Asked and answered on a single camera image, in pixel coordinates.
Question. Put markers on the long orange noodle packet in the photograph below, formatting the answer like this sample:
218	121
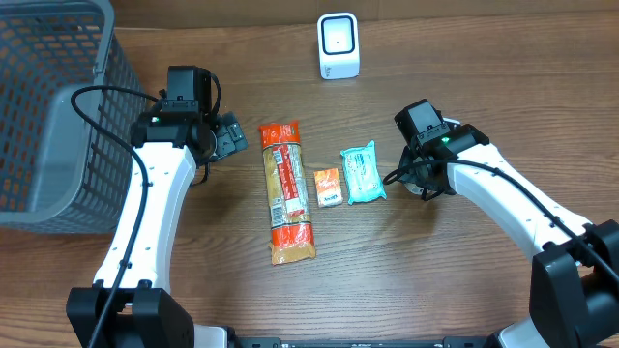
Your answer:
292	236

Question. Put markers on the white barcode scanner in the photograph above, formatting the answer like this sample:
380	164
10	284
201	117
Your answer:
338	46

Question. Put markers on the grey plastic shopping basket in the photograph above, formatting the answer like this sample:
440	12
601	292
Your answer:
58	175

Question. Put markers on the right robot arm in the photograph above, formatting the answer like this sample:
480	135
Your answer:
573	299

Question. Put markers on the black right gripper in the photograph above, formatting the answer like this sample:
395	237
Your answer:
421	186

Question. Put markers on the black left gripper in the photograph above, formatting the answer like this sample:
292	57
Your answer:
230	136

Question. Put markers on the small orange snack box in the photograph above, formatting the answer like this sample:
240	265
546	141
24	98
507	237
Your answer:
328	189

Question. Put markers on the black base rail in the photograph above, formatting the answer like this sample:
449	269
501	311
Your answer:
274	342

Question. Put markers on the green lidded can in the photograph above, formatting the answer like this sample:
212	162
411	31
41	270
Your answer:
414	188

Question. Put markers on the teal wet wipes pack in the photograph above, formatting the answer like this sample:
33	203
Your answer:
361	174

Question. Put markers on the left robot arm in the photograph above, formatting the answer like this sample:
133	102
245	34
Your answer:
129	302

